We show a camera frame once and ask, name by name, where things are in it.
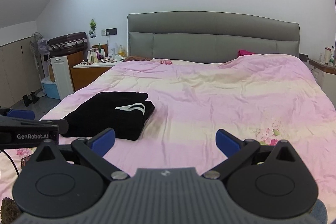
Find black pants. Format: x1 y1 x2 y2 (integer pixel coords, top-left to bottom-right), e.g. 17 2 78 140
60 92 155 141

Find blue storage box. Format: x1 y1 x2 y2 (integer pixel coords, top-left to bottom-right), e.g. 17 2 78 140
41 77 60 100

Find pink floral duvet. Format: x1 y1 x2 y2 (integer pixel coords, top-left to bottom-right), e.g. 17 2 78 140
0 53 336 217

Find left wooden nightstand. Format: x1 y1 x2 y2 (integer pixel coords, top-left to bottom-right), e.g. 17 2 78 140
70 62 119 91

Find standing fan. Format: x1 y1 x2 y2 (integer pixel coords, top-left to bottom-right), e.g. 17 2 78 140
30 32 50 81

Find dark suitcase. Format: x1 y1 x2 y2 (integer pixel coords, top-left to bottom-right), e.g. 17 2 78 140
47 32 88 51

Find brown pillow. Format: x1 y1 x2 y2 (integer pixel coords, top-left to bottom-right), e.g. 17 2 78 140
123 56 151 62

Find white table lamp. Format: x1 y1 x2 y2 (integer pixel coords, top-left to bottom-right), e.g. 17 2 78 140
108 42 118 59

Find magenta pillow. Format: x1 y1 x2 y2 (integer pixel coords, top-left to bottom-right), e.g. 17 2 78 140
238 49 254 57

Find small potted plant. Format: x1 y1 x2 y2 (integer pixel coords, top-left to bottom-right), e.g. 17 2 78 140
89 19 97 38

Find right white nightstand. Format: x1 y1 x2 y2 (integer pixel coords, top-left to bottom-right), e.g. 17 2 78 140
309 59 335 105

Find grey upholstered headboard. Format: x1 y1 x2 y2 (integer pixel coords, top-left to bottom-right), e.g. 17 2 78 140
127 11 300 63

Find green label plastic bottle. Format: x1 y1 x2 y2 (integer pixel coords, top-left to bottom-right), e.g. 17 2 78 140
329 46 335 66

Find white red cap bottle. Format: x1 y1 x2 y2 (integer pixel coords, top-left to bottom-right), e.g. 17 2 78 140
323 47 331 65

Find black cable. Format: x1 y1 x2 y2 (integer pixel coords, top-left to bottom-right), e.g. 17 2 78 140
0 148 21 177

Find black wall socket panel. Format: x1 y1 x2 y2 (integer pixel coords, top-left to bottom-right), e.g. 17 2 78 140
105 28 117 36

